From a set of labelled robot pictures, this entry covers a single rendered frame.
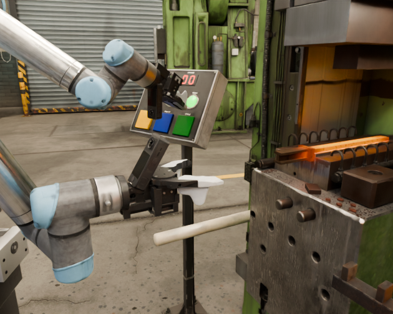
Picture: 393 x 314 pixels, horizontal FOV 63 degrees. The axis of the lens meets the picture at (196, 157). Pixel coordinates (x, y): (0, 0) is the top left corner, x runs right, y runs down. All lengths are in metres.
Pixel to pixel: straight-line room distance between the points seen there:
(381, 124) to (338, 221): 0.62
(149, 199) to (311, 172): 0.45
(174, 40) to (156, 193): 5.03
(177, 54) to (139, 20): 3.23
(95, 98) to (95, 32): 7.79
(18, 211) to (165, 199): 0.29
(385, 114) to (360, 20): 0.55
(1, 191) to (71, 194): 0.14
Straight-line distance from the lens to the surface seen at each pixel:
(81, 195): 0.61
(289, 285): 1.00
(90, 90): 0.80
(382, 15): 0.92
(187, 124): 1.14
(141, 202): 0.66
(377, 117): 1.35
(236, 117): 5.71
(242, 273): 1.49
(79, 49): 8.57
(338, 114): 1.26
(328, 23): 0.86
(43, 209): 0.61
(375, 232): 0.81
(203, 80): 1.20
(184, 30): 5.63
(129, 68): 0.93
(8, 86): 8.86
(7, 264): 1.02
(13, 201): 0.71
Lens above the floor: 1.23
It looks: 17 degrees down
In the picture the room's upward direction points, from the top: straight up
